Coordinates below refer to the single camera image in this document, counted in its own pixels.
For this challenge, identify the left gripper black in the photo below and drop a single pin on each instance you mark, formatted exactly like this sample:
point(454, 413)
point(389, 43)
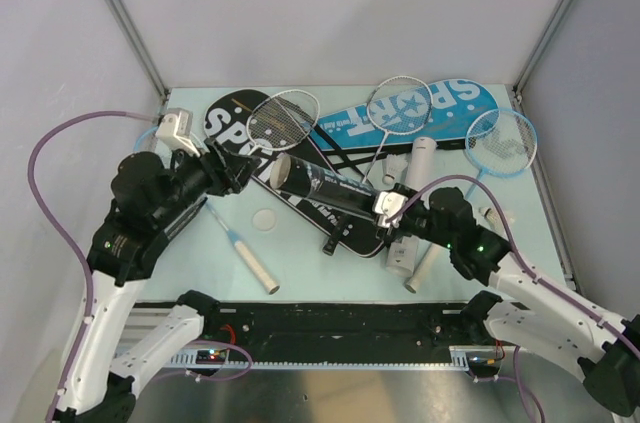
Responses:
point(217, 163)

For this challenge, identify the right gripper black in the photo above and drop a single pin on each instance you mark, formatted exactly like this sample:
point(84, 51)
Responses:
point(387, 234)

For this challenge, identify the black shuttlecock tube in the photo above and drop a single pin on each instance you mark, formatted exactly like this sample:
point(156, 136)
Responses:
point(295, 176)

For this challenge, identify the white tube lid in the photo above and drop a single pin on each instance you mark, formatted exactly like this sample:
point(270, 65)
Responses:
point(264, 220)

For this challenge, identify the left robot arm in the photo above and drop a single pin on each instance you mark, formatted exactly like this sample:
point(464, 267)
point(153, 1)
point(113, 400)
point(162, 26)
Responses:
point(151, 205)

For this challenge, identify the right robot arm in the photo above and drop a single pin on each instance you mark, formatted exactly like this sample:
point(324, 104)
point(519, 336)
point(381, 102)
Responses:
point(522, 305)

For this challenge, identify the black racket bag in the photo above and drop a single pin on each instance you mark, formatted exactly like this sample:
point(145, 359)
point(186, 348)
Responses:
point(225, 121)

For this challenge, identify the blue racket left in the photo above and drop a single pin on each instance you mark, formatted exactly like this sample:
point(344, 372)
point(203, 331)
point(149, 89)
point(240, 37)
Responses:
point(257, 268)

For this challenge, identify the white racket on blue bag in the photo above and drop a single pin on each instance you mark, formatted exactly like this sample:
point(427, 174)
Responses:
point(400, 105)

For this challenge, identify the blue racket bag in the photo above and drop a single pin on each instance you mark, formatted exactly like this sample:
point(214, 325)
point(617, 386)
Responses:
point(443, 112)

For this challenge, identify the blue racket right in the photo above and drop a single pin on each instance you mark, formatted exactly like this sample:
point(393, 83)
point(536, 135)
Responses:
point(501, 143)

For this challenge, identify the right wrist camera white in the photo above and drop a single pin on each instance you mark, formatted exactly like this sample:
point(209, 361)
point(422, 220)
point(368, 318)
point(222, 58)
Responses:
point(387, 208)

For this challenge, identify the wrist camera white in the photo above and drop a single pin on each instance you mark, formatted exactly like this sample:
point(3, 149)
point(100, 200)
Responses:
point(174, 131)
point(387, 208)

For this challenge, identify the white racket black handle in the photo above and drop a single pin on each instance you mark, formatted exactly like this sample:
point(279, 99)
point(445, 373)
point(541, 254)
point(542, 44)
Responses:
point(282, 121)

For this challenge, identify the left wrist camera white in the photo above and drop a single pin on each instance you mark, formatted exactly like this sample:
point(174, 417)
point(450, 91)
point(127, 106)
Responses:
point(174, 131)

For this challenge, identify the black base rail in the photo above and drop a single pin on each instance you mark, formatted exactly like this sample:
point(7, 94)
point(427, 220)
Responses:
point(345, 331)

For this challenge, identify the white cable duct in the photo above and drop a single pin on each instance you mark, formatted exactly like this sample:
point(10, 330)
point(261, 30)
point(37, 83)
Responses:
point(215, 358)

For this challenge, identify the left aluminium frame post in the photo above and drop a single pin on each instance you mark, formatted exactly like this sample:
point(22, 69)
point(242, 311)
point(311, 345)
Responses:
point(138, 47)

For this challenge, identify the aluminium frame post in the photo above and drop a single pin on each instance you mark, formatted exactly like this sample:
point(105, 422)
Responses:
point(550, 30)
point(138, 47)

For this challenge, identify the right aluminium frame post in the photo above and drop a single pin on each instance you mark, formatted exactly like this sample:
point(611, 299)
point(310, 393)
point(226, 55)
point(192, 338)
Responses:
point(550, 30)

